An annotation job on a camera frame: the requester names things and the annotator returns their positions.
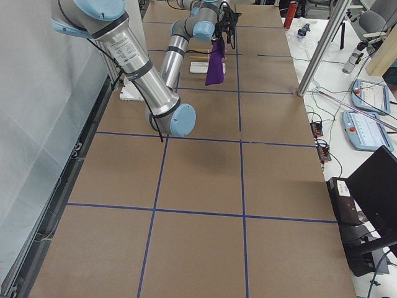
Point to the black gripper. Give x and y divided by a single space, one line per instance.
221 27

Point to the purple towel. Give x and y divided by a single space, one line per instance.
215 74

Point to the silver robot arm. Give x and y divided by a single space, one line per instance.
108 22
209 21

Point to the shorter wooden rack rod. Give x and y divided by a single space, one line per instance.
199 58

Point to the red cylinder tube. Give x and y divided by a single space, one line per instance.
291 11

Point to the clear water bottle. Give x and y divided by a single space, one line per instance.
355 57

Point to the far teach pendant tablet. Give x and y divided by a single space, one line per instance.
370 96

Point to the teach pendant tablet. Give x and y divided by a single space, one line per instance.
370 96
365 134

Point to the near teach pendant tablet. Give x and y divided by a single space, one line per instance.
365 134

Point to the black monitor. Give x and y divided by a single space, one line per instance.
373 186

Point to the aluminium frame post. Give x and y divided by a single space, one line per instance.
330 29

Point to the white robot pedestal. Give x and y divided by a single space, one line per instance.
129 92

